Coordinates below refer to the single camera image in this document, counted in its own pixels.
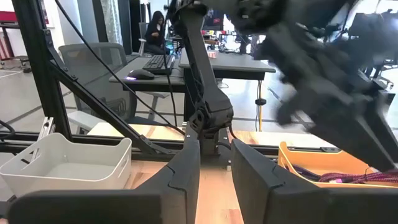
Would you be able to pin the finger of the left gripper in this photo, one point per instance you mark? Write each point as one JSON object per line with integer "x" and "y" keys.
{"x": 363, "y": 133}
{"x": 293, "y": 107}

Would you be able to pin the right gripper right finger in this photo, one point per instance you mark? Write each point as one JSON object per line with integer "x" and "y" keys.
{"x": 264, "y": 193}

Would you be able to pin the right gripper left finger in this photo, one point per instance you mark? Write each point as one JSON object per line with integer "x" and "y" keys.
{"x": 174, "y": 193}

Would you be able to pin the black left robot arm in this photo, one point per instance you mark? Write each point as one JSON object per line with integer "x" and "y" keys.
{"x": 205, "y": 77}

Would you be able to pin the yellow plastic bin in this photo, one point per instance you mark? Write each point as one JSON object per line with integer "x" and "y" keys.
{"x": 311, "y": 161}

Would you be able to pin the black desk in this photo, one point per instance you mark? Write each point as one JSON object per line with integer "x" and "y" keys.
{"x": 236, "y": 65}

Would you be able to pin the light grey plastic bin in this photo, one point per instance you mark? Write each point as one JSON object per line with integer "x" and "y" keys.
{"x": 77, "y": 186}

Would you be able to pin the dark desk with keyboard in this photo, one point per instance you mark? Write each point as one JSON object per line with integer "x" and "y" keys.
{"x": 146, "y": 85}

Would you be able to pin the black computer mouse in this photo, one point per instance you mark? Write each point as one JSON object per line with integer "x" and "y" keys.
{"x": 141, "y": 74}

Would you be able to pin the black keyboard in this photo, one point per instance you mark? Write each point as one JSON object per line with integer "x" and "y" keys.
{"x": 157, "y": 63}

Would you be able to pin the mesh office chair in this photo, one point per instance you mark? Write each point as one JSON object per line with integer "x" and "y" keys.
{"x": 93, "y": 62}

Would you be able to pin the person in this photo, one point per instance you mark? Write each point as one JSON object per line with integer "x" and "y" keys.
{"x": 154, "y": 34}

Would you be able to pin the black aluminium table frame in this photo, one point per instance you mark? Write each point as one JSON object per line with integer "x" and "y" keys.
{"x": 43, "y": 77}

